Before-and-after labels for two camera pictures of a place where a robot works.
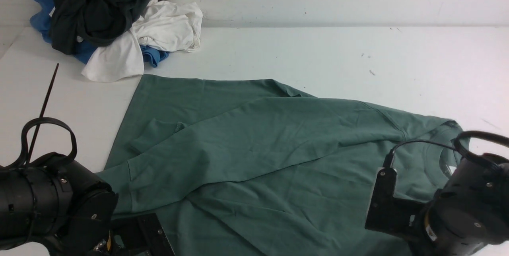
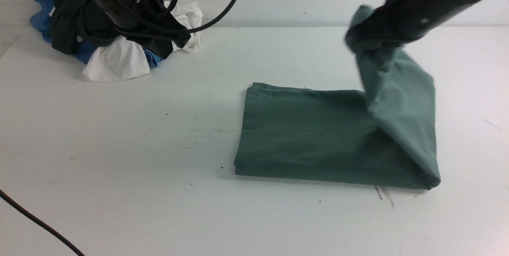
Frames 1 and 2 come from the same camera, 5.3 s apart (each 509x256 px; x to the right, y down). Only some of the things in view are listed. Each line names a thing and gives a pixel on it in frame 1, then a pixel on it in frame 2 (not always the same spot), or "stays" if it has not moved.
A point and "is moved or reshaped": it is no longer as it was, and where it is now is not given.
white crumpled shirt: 172,26 stays
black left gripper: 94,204 → 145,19
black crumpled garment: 96,7 stays
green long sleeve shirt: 233,167 is moved or reshaped
